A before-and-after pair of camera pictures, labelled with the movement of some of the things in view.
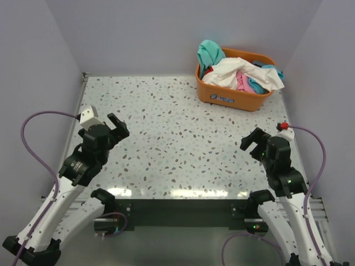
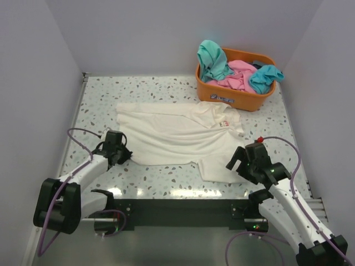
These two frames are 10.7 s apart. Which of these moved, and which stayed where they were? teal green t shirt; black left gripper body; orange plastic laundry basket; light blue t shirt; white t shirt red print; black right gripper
Moved: white t shirt red print; black left gripper body; black right gripper
Stayed: orange plastic laundry basket; light blue t shirt; teal green t shirt
